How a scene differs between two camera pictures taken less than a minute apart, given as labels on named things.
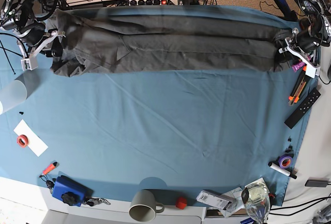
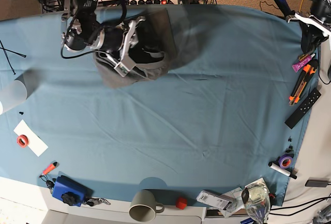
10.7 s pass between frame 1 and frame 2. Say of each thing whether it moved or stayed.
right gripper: moved
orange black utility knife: stayed
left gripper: moved
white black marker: stayed
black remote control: stayed
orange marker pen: stayed
